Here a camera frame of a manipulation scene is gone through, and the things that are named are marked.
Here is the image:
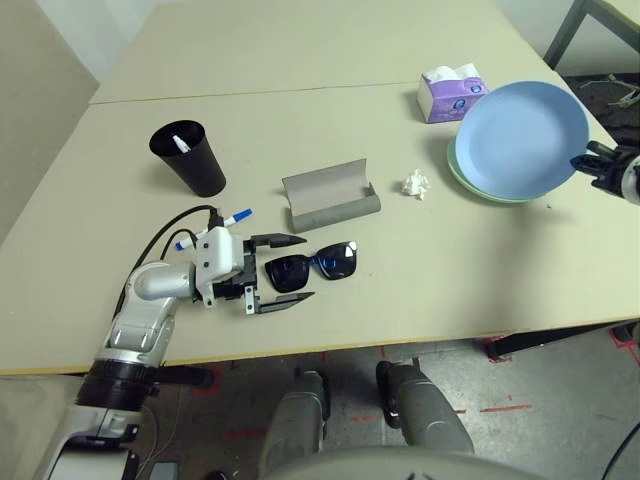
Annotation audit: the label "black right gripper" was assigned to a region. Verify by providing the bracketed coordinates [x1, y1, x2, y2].
[569, 140, 627, 194]

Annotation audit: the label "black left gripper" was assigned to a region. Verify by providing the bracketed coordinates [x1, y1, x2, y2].
[213, 232, 317, 317]

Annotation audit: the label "black sunglasses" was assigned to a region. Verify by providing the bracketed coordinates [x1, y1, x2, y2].
[263, 240, 359, 295]

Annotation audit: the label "white marker pen blue cap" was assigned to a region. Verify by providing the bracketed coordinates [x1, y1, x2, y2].
[174, 207, 255, 251]

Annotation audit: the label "blue plastic plate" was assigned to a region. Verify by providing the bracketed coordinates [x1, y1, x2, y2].
[454, 81, 591, 200]

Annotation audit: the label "grey felt glasses case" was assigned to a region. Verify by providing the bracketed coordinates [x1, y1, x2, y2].
[280, 158, 382, 235]

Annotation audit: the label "white tissue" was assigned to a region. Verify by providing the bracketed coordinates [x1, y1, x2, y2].
[399, 168, 432, 201]

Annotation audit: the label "white tangled floor debris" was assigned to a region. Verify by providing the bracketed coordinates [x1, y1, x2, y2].
[579, 73, 640, 109]

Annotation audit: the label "neighbouring table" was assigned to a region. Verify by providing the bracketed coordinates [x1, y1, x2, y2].
[543, 0, 640, 71]

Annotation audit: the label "black plastic cup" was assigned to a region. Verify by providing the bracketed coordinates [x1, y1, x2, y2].
[148, 118, 227, 198]

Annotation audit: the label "green plastic plate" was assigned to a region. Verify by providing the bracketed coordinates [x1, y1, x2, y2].
[446, 137, 531, 205]

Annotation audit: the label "black table base bar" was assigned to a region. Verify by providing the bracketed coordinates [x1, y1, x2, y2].
[149, 366, 214, 389]
[492, 319, 640, 359]

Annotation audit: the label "grey left robot leg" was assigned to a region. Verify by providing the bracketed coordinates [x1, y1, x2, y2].
[257, 368, 332, 469]

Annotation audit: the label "grey robot leg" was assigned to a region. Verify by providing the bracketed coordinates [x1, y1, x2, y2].
[374, 359, 475, 456]
[257, 368, 332, 469]

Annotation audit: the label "purple tissue pack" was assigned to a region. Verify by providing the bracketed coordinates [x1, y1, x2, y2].
[416, 63, 490, 125]

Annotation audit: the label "grey right robot leg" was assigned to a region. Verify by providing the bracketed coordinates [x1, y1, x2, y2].
[374, 359, 475, 456]

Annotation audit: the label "grey robot torso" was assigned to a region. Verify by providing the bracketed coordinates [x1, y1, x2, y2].
[259, 447, 546, 480]

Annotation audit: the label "long black left arm cable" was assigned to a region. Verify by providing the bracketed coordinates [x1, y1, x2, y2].
[115, 204, 224, 321]

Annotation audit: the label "short black left arm cable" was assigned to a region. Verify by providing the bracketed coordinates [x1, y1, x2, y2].
[158, 228, 197, 264]

